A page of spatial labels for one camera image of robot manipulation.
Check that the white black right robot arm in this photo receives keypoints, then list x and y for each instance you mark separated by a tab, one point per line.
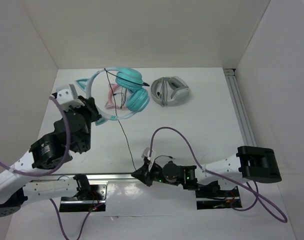
250	163

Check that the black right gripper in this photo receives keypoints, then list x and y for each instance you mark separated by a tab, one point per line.
142	173

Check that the teal cat-ear headphones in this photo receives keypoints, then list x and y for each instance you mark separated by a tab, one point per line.
125	77

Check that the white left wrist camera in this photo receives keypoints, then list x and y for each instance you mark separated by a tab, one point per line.
67	97

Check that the pink blue cat-ear headphones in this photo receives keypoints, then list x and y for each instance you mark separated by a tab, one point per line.
117	97

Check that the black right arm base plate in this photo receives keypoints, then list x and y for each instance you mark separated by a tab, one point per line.
222	199

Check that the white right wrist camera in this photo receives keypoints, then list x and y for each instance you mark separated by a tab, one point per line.
151	155

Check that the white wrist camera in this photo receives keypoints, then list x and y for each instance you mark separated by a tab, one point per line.
67	97
151	155

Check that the aluminium rail at right wall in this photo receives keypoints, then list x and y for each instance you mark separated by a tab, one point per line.
239	108

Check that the aluminium rail at table front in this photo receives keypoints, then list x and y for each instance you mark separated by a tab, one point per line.
109	177

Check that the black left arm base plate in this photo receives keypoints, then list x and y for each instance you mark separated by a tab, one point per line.
95	200

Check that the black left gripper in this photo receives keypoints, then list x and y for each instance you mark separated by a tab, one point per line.
90	107

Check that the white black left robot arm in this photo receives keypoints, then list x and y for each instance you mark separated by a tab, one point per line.
44	157

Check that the grey white headphones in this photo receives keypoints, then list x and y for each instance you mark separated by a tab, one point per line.
169	91

